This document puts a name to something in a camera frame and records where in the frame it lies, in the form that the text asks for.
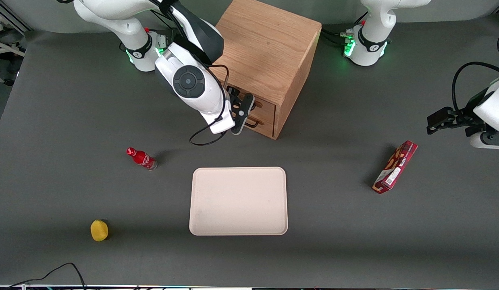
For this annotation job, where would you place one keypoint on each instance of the wooden drawer cabinet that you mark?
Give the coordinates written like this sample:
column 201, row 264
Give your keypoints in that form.
column 265, row 44

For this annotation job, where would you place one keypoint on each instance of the beige plastic tray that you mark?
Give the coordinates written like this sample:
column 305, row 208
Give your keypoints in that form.
column 239, row 201

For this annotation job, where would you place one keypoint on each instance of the aluminium frame rail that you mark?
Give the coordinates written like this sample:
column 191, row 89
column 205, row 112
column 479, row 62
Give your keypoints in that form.
column 15, row 18

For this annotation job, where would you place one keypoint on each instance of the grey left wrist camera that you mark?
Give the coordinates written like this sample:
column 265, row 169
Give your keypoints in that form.
column 489, row 141

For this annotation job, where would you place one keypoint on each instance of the yellow lemon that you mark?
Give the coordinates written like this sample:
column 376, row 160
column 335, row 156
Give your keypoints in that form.
column 99, row 230

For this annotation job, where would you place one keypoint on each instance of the red snack box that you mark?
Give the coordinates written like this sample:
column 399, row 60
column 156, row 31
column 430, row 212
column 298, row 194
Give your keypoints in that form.
column 396, row 166

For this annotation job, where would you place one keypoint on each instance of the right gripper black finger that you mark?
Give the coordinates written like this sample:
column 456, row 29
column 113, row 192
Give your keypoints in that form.
column 235, row 112
column 234, row 93

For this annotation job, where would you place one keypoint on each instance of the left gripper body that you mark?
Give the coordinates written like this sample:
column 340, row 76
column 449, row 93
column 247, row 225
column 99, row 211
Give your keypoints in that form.
column 468, row 119

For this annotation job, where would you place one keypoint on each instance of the white wheeled stand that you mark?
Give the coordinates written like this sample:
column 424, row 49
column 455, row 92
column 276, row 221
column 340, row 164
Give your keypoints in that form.
column 3, row 49

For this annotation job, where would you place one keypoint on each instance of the small red bottle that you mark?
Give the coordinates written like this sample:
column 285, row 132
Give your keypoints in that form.
column 141, row 158

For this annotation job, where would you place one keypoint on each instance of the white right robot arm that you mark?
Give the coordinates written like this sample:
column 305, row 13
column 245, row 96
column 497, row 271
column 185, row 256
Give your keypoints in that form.
column 124, row 16

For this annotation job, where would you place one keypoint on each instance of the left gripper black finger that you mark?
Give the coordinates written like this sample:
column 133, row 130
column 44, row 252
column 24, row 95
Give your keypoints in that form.
column 437, row 129
column 441, row 117

